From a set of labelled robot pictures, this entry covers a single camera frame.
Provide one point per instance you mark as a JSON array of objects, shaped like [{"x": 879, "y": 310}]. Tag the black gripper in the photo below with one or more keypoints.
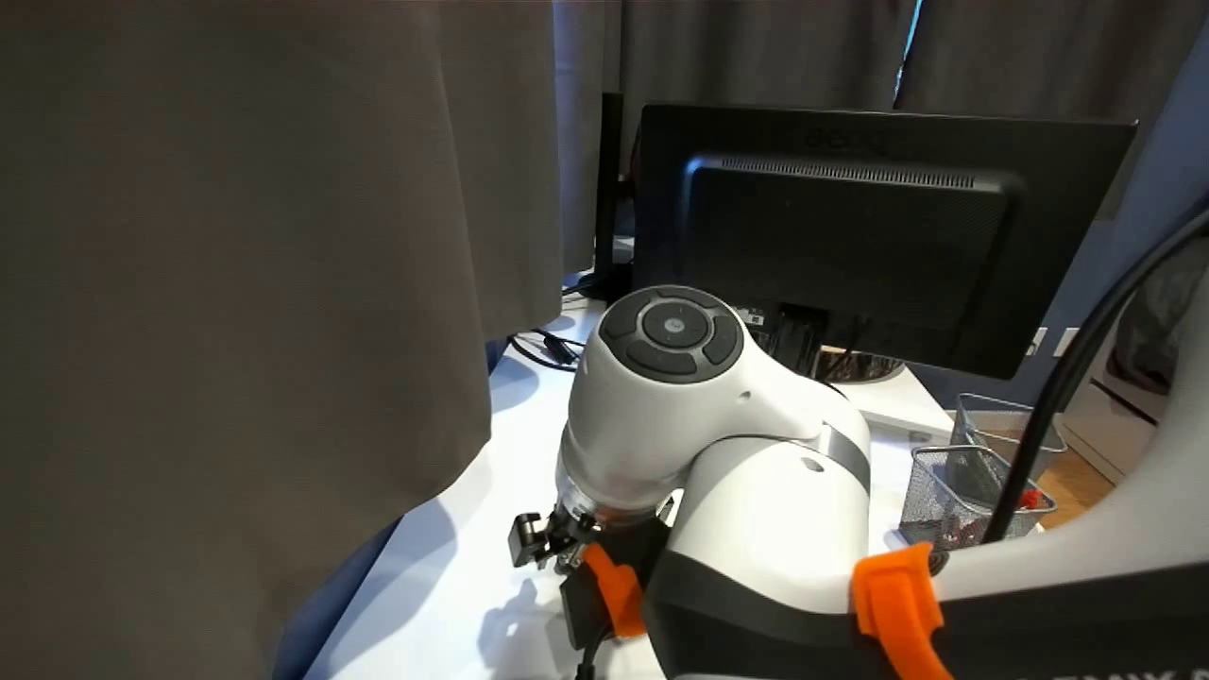
[{"x": 628, "y": 534}]

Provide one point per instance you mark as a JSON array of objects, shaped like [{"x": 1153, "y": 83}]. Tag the white wall socket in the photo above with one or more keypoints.
[{"x": 1053, "y": 342}]

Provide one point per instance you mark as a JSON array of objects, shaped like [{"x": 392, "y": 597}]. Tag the small red object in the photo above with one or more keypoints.
[{"x": 1034, "y": 500}]

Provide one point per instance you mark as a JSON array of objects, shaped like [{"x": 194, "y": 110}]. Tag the black upright stand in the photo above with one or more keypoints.
[{"x": 612, "y": 192}]

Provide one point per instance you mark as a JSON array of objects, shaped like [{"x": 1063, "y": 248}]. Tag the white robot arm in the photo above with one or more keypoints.
[{"x": 757, "y": 504}]

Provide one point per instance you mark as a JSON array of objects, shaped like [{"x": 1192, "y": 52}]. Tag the black computer monitor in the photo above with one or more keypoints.
[{"x": 882, "y": 240}]

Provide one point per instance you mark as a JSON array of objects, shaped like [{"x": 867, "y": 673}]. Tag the grey curtain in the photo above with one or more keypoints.
[
  {"x": 252, "y": 316},
  {"x": 781, "y": 52}
]

